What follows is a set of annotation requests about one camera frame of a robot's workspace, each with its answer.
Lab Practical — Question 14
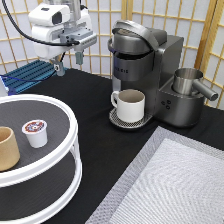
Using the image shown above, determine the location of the steel milk frother jug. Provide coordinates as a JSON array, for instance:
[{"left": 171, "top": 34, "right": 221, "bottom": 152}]
[{"left": 173, "top": 68, "right": 218, "bottom": 101}]

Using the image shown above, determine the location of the tan wooden cup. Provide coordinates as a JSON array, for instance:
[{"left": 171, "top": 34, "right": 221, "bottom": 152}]
[{"left": 0, "top": 127, "right": 20, "bottom": 171}]

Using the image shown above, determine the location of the grey pod coffee machine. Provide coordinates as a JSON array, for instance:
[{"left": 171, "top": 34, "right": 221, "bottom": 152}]
[{"left": 108, "top": 20, "right": 204, "bottom": 128}]

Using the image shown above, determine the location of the grey woven placemat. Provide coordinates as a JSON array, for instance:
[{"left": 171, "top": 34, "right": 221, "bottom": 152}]
[{"left": 85, "top": 127, "right": 224, "bottom": 224}]

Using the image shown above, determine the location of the white two-tier round shelf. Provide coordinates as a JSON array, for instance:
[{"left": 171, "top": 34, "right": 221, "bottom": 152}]
[{"left": 0, "top": 94, "right": 82, "bottom": 224}]

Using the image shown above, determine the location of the white ceramic mug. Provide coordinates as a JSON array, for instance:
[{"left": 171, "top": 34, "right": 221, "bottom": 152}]
[{"left": 111, "top": 89, "right": 145, "bottom": 123}]

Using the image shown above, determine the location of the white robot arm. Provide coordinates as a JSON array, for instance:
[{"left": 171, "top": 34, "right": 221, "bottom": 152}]
[{"left": 28, "top": 0, "right": 97, "bottom": 76}]

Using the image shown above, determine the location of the blue corrugated panel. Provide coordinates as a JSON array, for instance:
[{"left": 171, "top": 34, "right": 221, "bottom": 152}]
[{"left": 1, "top": 60, "right": 56, "bottom": 95}]

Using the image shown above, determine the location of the white coffee pod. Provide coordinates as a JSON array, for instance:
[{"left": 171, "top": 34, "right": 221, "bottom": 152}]
[{"left": 22, "top": 119, "right": 48, "bottom": 148}]

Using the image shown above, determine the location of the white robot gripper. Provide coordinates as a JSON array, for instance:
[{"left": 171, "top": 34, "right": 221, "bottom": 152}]
[{"left": 28, "top": 3, "right": 97, "bottom": 76}]

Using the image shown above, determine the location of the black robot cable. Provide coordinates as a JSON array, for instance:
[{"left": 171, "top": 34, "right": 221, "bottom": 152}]
[{"left": 1, "top": 0, "right": 81, "bottom": 47}]

